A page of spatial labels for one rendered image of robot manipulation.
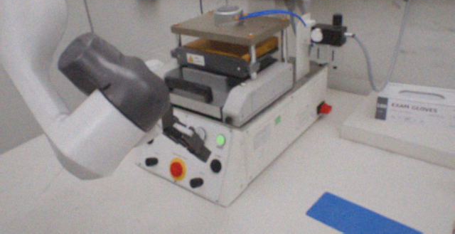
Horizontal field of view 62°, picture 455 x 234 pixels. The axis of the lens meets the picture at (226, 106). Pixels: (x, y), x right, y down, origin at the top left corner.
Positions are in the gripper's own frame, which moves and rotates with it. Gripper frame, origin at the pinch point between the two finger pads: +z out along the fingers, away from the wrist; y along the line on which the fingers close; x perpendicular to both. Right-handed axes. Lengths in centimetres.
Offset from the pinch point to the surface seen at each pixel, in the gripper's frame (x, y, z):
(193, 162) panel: 1.6, 7.4, 9.5
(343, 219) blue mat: -1.5, -28.8, 20.4
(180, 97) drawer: -11.0, 14.2, 0.8
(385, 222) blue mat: -4.9, -36.7, 22.8
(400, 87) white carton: -48, -25, 39
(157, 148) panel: 1.8, 20.5, 9.6
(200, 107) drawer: -10.4, 7.3, 1.7
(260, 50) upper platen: -31.2, 1.9, 5.1
